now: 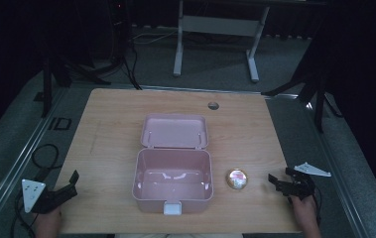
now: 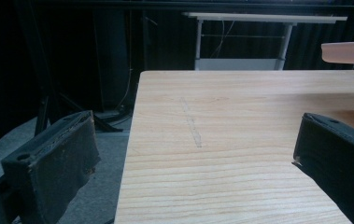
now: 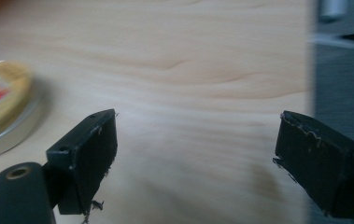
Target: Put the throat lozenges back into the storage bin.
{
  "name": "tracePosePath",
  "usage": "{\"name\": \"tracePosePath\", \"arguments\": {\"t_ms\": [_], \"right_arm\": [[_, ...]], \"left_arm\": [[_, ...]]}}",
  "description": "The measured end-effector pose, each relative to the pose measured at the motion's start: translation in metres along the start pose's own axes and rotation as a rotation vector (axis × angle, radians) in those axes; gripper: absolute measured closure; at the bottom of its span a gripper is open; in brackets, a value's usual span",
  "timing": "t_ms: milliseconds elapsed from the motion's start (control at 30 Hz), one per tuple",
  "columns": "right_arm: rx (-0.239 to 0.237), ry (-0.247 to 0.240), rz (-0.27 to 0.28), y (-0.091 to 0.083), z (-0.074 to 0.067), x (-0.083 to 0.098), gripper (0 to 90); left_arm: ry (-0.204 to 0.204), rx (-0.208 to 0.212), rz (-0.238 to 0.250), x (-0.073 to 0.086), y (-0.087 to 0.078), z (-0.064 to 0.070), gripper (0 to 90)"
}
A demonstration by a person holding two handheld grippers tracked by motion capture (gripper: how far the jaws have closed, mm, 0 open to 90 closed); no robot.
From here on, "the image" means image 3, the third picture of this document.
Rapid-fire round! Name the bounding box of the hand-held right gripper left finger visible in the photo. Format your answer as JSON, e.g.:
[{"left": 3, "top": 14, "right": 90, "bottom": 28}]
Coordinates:
[{"left": 46, "top": 108, "right": 119, "bottom": 217}]

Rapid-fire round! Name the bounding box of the grey metal stand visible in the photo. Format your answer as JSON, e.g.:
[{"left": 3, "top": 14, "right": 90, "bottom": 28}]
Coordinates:
[{"left": 308, "top": 0, "right": 354, "bottom": 49}]

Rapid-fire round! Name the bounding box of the round yellow tin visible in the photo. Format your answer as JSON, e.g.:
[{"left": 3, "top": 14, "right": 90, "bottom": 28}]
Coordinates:
[{"left": 0, "top": 60, "right": 40, "bottom": 159}]

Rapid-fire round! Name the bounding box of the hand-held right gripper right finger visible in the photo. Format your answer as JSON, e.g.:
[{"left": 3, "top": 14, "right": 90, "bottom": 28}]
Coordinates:
[{"left": 272, "top": 110, "right": 354, "bottom": 219}]

